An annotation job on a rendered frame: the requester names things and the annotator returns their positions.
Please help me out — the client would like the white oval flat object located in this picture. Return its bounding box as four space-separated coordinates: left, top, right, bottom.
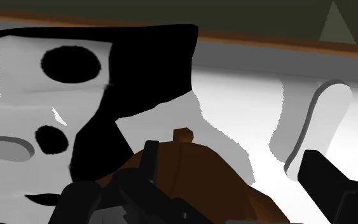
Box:
283 79 353 183
0 134 36 163

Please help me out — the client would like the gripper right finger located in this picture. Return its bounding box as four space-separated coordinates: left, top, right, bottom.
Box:
297 149 358 224

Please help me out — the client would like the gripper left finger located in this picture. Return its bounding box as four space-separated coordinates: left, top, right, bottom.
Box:
48 139 213 224

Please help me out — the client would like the brown round fruit with stem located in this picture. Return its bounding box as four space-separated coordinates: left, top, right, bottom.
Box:
95 127 291 224

